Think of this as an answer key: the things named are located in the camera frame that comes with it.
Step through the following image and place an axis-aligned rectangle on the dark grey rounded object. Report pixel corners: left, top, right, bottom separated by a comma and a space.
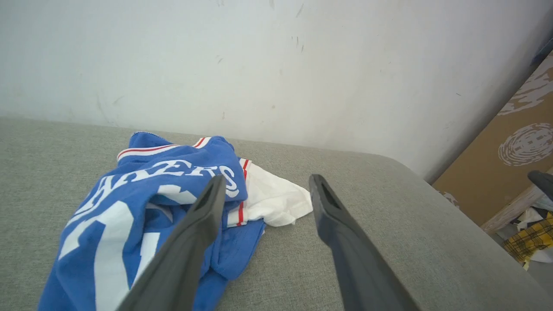
527, 170, 553, 201

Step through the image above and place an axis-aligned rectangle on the brown patterned board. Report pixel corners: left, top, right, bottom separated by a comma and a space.
432, 52, 553, 227

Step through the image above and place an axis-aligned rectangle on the grey fabric sofa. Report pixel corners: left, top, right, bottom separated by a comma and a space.
0, 117, 553, 311

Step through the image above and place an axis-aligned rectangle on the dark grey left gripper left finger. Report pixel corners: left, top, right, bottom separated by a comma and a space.
117, 175, 228, 311

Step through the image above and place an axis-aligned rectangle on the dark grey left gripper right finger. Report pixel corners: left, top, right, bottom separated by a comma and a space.
308, 174, 422, 311

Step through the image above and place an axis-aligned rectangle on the white crumpled cloth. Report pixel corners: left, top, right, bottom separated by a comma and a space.
514, 206, 546, 230

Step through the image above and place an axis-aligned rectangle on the blue and white sports jersey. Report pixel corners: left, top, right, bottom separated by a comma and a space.
38, 132, 314, 311

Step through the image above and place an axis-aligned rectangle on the yellow plaid cloth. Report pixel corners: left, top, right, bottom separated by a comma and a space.
503, 214, 553, 270

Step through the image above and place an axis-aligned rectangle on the light wooden leg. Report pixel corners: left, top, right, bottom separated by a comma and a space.
480, 166, 553, 236

